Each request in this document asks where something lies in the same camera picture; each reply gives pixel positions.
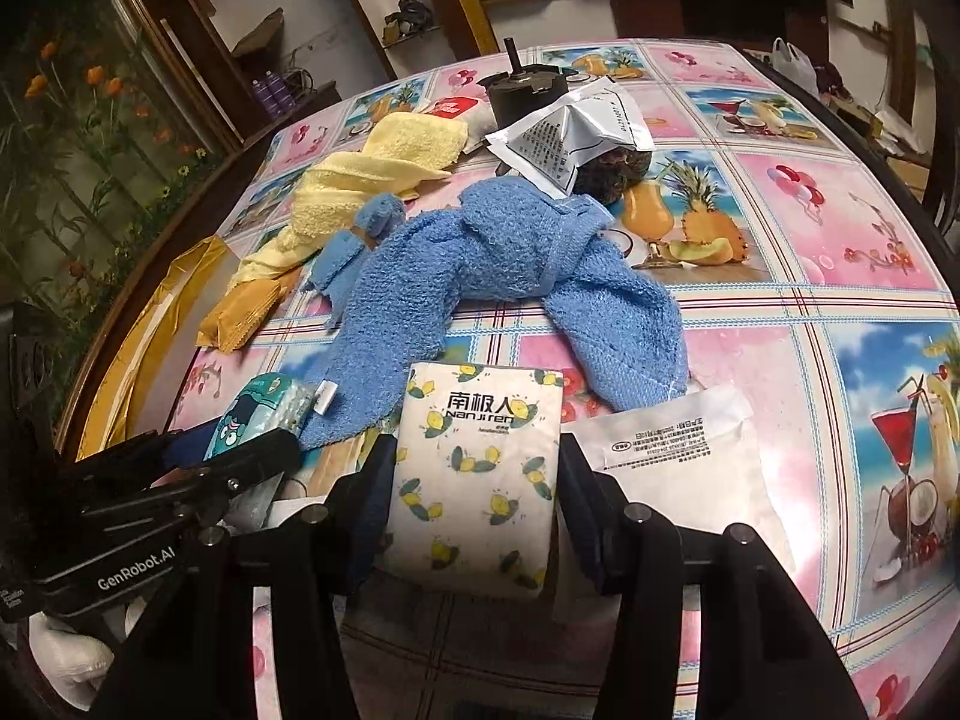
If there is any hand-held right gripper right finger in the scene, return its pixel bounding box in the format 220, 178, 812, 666
555, 435, 878, 720

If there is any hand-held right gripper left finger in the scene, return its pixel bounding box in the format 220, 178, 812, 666
86, 431, 398, 720

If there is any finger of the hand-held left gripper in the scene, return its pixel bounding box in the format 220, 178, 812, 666
56, 426, 302, 502
75, 475, 248, 542

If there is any teal cartoon tissue pack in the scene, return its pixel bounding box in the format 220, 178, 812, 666
204, 373, 320, 466

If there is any lemon print tissue pack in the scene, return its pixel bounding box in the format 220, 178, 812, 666
382, 361, 565, 599

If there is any red white wet wipe packet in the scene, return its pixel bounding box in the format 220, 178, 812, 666
424, 94, 488, 122

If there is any white cloth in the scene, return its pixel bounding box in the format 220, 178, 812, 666
28, 611, 117, 702

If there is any plain white wipe packet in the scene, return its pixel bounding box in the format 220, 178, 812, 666
559, 384, 796, 623

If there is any orange snack packet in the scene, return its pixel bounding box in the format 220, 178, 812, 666
196, 272, 301, 353

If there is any gold foil sheet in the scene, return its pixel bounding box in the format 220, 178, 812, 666
64, 236, 248, 466

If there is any small blue cloth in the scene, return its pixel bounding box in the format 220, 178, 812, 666
302, 193, 410, 297

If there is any large blue towel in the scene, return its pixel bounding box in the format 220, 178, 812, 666
326, 181, 687, 455

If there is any yellow towel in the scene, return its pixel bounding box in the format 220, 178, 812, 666
229, 114, 470, 290

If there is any dark floral pouch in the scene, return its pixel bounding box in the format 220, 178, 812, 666
570, 146, 655, 203

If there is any white foil packet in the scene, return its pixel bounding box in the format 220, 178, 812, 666
484, 82, 655, 197

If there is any dark cylindrical container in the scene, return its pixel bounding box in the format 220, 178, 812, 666
480, 36, 571, 137

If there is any brown wooden cabinet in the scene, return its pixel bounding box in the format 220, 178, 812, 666
97, 0, 338, 158

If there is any dark bundle on shelf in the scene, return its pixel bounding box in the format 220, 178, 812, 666
382, 0, 440, 46

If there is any wooden chair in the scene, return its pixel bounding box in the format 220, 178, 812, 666
921, 15, 960, 235

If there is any white plastic bag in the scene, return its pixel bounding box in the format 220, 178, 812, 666
771, 37, 822, 95

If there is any flower wall poster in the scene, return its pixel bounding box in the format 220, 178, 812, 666
0, 0, 226, 361

